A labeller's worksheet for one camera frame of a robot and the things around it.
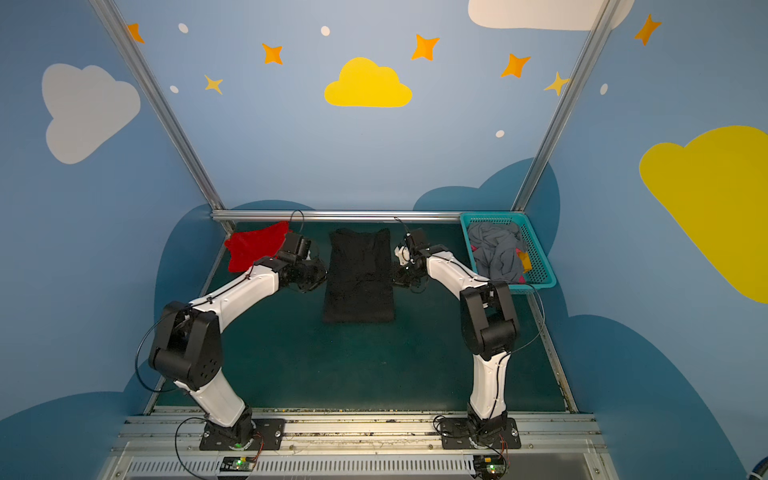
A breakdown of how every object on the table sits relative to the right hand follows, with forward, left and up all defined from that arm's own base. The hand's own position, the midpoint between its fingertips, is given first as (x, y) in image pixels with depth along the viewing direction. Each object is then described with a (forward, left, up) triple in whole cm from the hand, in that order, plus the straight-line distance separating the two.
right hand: (391, 279), depth 95 cm
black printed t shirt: (+2, +11, -6) cm, 13 cm away
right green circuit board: (-47, -26, -10) cm, 55 cm away
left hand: (-2, +17, +4) cm, 18 cm away
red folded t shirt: (+18, +56, -7) cm, 60 cm away
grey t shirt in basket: (+16, -37, 0) cm, 40 cm away
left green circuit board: (-51, +35, -8) cm, 62 cm away
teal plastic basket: (+6, -51, -2) cm, 51 cm away
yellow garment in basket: (+13, -47, -4) cm, 49 cm away
